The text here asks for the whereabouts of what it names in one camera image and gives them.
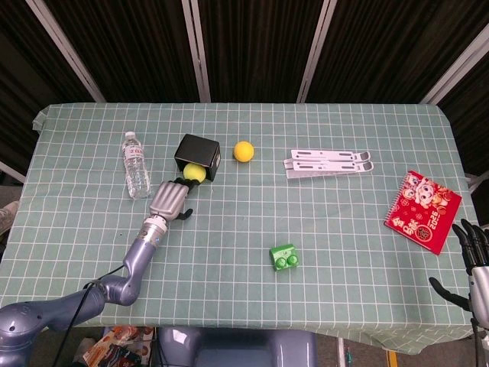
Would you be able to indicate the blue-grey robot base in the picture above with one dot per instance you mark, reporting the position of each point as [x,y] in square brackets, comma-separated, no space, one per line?
[237,346]

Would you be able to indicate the black box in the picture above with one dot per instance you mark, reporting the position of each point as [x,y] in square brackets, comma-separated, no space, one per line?
[198,153]

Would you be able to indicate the white folding laptop stand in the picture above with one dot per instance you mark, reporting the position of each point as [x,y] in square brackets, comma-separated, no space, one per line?
[328,164]

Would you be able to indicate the green toy block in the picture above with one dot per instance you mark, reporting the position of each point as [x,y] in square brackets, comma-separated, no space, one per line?
[283,258]

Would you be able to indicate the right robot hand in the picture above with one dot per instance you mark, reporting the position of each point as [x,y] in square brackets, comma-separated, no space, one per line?
[471,275]

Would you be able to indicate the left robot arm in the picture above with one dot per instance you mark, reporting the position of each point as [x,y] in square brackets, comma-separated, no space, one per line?
[95,286]

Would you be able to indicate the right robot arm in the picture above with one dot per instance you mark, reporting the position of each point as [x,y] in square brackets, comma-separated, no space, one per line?
[482,348]

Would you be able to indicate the white partition frame post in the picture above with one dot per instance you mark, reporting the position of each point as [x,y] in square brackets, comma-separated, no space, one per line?
[65,49]
[454,65]
[317,49]
[196,49]

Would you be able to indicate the green checkered tablecloth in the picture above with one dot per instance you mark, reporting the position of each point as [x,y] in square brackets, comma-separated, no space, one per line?
[267,214]

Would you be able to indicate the grey sneaker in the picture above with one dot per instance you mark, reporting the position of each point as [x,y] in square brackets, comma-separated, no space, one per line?
[7,214]

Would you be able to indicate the red spiral calendar notebook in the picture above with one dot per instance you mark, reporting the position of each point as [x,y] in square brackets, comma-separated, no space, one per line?
[424,210]

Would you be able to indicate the colourful printed bag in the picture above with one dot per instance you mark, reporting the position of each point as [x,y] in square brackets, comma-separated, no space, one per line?
[118,346]

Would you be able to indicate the orange-yellow ball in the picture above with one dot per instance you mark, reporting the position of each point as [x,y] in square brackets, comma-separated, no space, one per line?
[243,151]

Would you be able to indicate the clear plastic water bottle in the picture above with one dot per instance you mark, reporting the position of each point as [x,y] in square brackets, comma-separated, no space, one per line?
[135,168]

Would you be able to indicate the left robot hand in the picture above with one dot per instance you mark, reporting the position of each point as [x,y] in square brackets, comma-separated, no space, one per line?
[170,199]

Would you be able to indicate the yellow-green tennis ball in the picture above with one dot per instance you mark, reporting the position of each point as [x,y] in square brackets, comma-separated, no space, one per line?
[194,171]

